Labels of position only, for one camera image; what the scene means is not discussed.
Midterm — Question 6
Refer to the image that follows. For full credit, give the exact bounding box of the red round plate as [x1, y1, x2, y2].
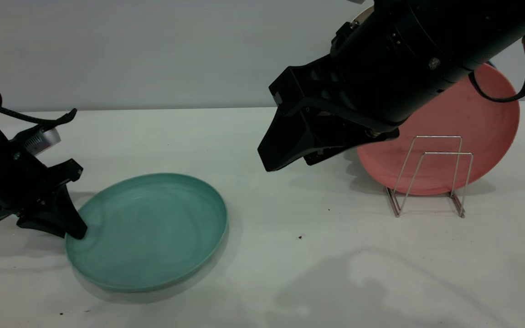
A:
[357, 63, 521, 197]

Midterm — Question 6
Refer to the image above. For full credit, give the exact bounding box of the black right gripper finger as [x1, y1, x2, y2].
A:
[257, 97, 373, 172]
[303, 128, 400, 166]

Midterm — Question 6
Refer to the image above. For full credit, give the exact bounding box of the metal wire plate rack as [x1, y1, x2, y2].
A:
[385, 135, 474, 218]

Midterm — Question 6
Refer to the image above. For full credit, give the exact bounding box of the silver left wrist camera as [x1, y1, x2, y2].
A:
[14, 124, 62, 156]

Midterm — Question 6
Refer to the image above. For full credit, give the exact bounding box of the green round plate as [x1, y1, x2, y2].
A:
[64, 172, 229, 293]

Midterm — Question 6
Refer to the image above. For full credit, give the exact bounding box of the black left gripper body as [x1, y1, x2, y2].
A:
[0, 116, 83, 213]

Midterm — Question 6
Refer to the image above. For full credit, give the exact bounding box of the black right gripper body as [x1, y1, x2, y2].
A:
[269, 0, 473, 131]

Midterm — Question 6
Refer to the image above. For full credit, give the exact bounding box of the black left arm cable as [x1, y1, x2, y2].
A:
[0, 82, 78, 129]

